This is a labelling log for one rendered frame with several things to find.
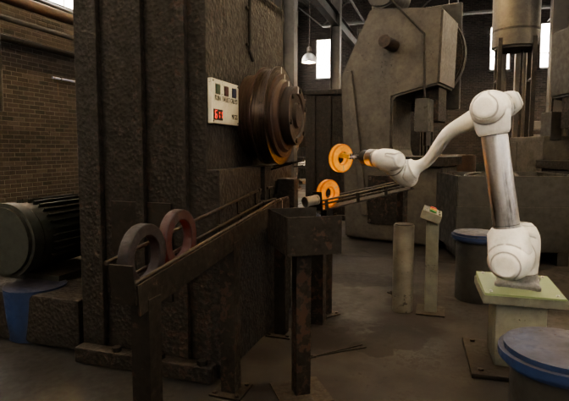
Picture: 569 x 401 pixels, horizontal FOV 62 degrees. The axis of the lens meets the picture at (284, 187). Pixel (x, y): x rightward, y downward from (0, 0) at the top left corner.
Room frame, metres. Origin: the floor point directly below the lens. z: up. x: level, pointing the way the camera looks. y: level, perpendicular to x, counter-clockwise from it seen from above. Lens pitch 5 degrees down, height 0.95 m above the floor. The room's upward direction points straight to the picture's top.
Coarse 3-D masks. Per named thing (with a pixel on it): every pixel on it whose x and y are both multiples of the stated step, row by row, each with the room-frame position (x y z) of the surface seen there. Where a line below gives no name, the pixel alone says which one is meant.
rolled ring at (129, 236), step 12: (132, 228) 1.27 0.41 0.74; (144, 228) 1.29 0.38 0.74; (156, 228) 1.34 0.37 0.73; (132, 240) 1.24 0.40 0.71; (156, 240) 1.35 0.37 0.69; (120, 252) 1.22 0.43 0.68; (132, 252) 1.23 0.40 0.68; (156, 252) 1.36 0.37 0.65; (120, 264) 1.22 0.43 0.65; (132, 264) 1.23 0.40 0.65; (156, 264) 1.35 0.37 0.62
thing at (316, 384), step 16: (272, 208) 1.87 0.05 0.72; (288, 208) 1.89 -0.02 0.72; (304, 208) 1.91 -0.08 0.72; (272, 224) 1.81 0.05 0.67; (288, 224) 1.62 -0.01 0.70; (304, 224) 1.64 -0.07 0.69; (320, 224) 1.65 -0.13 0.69; (336, 224) 1.67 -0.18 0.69; (272, 240) 1.81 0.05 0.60; (288, 240) 1.62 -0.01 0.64; (304, 240) 1.64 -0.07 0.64; (320, 240) 1.65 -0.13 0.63; (336, 240) 1.67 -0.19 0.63; (288, 256) 1.62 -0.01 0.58; (304, 256) 1.77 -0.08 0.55; (304, 272) 1.77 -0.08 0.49; (304, 288) 1.77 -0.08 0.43; (304, 304) 1.77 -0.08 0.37; (304, 320) 1.77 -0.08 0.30; (304, 336) 1.77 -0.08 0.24; (304, 352) 1.77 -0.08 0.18; (304, 368) 1.77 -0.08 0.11; (272, 384) 1.85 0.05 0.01; (288, 384) 1.85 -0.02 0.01; (304, 384) 1.77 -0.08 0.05; (320, 384) 1.85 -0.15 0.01; (288, 400) 1.72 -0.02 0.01; (304, 400) 1.72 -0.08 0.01; (320, 400) 1.72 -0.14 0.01
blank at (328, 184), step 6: (324, 180) 2.68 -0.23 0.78; (330, 180) 2.69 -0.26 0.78; (318, 186) 2.67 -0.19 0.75; (324, 186) 2.66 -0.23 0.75; (330, 186) 2.69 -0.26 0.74; (336, 186) 2.72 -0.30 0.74; (324, 192) 2.66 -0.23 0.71; (330, 192) 2.73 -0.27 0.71; (336, 192) 2.72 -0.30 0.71; (324, 198) 2.66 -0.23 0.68; (330, 204) 2.69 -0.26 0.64
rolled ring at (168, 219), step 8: (168, 216) 1.43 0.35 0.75; (176, 216) 1.44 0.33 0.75; (184, 216) 1.49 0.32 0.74; (160, 224) 1.42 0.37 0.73; (168, 224) 1.41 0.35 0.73; (184, 224) 1.53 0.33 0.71; (192, 224) 1.54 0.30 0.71; (168, 232) 1.40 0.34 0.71; (184, 232) 1.54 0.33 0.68; (192, 232) 1.54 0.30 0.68; (168, 240) 1.40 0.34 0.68; (184, 240) 1.54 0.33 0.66; (192, 240) 1.54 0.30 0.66; (168, 248) 1.40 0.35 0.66; (184, 248) 1.52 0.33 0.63; (168, 256) 1.40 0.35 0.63
